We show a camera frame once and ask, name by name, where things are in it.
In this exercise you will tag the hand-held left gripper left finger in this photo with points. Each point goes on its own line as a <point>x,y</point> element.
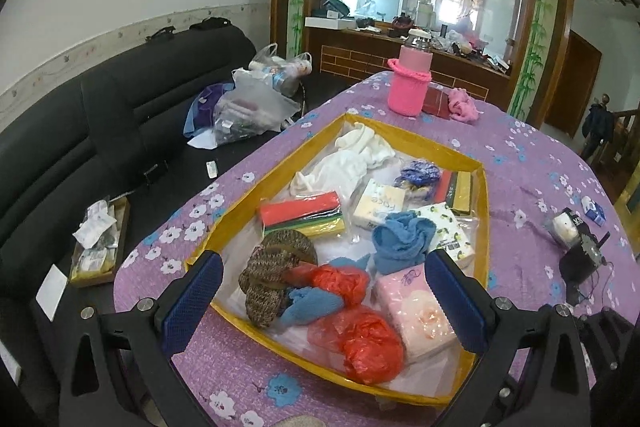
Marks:
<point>192,302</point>

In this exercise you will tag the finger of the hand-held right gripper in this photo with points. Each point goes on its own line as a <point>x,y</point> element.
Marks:
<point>510,394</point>

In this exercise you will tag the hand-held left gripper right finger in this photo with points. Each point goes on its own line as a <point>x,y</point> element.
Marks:
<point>457,307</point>

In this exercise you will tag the pink tissue pack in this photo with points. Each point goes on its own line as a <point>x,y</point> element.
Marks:
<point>410,312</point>

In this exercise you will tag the brown woven slipper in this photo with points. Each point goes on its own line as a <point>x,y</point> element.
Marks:
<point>260,302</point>

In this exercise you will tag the lemon print tissue pack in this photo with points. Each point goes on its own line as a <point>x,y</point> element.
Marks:
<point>447,227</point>

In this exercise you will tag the yellow cardboard box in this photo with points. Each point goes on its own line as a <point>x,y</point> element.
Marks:
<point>483,227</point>

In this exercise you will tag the blue towel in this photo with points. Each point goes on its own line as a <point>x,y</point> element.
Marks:
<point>400,242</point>

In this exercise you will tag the red plastic bag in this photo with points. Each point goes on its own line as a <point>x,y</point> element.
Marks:
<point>370,347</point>
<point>340,282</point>

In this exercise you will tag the brown fuzzy ball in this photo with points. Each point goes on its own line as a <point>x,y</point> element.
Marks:
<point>285,247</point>

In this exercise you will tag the striped red gold packet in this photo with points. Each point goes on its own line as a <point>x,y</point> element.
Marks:
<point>457,192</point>

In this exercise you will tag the white tissue pack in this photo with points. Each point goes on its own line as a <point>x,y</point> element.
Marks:
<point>377,204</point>

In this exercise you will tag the blue white tissue bag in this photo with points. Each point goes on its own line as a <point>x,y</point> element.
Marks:
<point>417,172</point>

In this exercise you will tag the colorful cloth pack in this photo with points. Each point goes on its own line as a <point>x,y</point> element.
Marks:
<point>305,212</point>

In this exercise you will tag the white cloth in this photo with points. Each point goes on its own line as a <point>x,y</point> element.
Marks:
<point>345,157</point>

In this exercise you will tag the black electric motor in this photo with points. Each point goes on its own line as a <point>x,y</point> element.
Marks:
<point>580,264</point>

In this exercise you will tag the wooden tray of packets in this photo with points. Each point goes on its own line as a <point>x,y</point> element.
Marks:
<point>97,247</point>

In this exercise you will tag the small white remote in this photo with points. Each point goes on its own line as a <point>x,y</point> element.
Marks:
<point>212,168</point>

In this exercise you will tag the black buckle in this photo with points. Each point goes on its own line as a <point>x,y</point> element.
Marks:
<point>155,172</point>

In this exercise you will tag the white card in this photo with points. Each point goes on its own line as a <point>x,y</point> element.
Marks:
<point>50,292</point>

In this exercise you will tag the black packet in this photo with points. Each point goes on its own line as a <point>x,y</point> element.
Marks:
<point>575,219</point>

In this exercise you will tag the small blue packet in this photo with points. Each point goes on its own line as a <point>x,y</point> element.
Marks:
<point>595,212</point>

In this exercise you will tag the purple cloth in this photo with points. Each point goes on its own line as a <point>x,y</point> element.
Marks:
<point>205,107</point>

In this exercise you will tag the pink cloth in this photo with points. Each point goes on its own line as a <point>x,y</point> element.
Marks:
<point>462,107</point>

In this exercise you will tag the clear plastic bag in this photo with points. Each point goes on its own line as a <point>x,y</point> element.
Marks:
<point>250,107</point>

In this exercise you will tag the black sofa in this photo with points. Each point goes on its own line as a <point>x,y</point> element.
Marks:
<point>100,117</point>

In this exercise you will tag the wooden stair railing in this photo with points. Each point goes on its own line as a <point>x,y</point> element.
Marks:
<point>625,142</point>

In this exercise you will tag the pink bottle in knit sleeve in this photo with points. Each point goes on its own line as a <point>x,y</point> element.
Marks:
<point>407,89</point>

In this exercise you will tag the wooden door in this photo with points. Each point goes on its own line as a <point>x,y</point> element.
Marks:
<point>575,87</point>

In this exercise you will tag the white plastic bag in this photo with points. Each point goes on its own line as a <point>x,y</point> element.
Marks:
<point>280,67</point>

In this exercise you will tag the pile of assorted goods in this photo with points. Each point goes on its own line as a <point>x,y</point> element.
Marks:
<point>465,42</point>

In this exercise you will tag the clear bottle pink liquid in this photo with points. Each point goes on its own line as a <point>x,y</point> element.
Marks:
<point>417,42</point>

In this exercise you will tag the wooden counter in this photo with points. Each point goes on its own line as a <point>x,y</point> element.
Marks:
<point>350,57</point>

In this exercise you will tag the black bag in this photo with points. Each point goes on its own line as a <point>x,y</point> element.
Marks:
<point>210,24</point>

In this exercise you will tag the dark coat on post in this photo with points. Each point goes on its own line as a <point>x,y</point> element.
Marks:
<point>597,124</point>

